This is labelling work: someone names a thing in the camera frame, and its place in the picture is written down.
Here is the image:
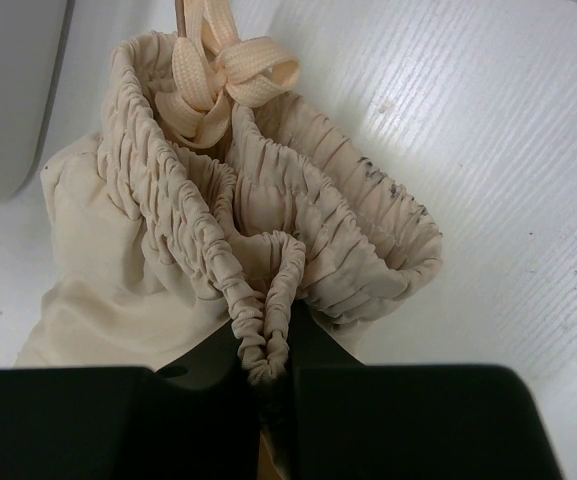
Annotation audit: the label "beige trousers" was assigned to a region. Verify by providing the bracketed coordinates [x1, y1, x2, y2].
[17, 1, 442, 479]

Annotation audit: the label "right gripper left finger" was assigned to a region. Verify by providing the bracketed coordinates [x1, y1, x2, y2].
[0, 326, 259, 479]

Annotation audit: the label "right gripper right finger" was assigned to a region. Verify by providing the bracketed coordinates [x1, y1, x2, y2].
[289, 302, 562, 479]

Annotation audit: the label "white laundry basket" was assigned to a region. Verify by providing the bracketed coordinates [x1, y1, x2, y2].
[0, 1, 74, 203]

